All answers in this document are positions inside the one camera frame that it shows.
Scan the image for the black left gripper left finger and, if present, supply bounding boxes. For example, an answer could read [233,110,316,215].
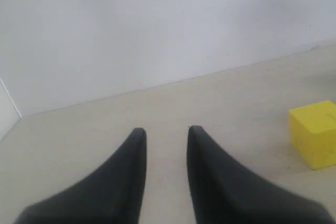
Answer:
[15,128,146,223]

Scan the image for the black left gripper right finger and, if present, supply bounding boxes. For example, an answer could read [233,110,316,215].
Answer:
[186,126,334,223]

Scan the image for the yellow foam cube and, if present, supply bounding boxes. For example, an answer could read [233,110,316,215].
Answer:
[288,100,335,169]

